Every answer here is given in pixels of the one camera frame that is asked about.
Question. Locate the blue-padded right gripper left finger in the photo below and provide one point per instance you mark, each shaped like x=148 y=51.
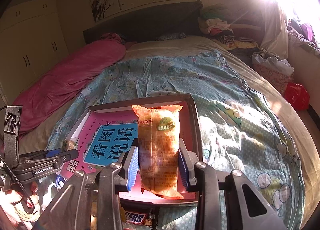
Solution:
x=129 y=169

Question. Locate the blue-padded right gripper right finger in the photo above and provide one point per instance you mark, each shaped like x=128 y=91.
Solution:
x=186 y=164

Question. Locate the orange long snack packet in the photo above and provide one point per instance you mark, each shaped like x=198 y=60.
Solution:
x=158 y=149

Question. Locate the Snickers bar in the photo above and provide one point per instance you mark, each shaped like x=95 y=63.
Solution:
x=140 y=217

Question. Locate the round green-label pastry packet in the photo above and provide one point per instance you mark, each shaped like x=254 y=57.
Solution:
x=67 y=145

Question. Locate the left hand red nails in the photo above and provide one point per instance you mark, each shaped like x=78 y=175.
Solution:
x=19 y=212

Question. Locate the dark cardboard box tray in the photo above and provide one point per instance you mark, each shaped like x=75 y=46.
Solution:
x=189 y=132

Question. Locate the pink and blue book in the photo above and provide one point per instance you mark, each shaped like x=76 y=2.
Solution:
x=100 y=140

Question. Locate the teal cartoon print quilt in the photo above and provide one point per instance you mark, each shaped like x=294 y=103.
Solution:
x=238 y=128

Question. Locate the pink blanket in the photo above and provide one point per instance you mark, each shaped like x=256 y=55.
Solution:
x=66 y=79

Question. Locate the pink floral bag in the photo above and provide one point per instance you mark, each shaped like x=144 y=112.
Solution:
x=278 y=72

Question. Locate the red plastic bag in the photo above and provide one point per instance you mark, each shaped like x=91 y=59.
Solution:
x=297 y=96

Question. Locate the cream wardrobe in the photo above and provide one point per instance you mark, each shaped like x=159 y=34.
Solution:
x=31 y=44

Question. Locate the dark headboard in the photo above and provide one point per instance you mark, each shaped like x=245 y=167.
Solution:
x=151 y=23

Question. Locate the pile of folded clothes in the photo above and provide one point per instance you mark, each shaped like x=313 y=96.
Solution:
x=239 y=29

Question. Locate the cream curtain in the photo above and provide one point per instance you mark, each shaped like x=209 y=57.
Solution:
x=276 y=36

